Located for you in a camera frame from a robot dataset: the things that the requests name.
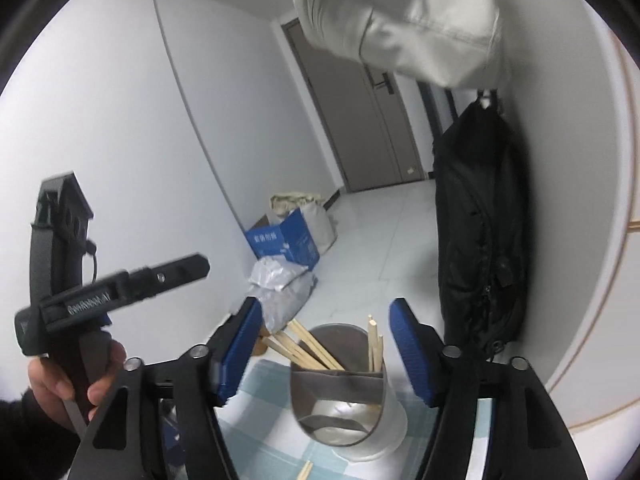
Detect large grey parcel bag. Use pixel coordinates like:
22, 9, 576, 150
248, 272, 317, 333

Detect grey plastic parcel bag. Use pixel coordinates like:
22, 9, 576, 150
248, 255, 308, 292

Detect grey entrance door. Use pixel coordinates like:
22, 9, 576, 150
283, 20, 424, 192

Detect white utensil holder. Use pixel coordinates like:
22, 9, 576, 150
290, 324, 408, 463

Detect beige canvas tote bag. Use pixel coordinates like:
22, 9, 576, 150
269, 192, 337, 256

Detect blue cardboard box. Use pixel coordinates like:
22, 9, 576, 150
245, 208, 320, 270

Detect navy Jordan shoe box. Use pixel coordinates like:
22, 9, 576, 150
162, 410, 186, 476

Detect wooden chopstick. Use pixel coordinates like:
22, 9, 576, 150
373, 335, 384, 373
288, 320, 344, 370
272, 332, 326, 370
262, 334, 326, 370
296, 460, 314, 480
367, 315, 378, 372

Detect black metal rack frame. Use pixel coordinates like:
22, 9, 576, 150
416, 81, 458, 142

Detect person's left hand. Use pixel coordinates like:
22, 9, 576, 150
27, 339, 129, 424

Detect teal plaid tablecloth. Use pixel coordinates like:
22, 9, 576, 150
214, 358, 494, 480

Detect tan suede shoe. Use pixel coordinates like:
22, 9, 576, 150
252, 325, 270, 356

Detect black backpack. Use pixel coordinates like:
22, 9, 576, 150
434, 96, 532, 360

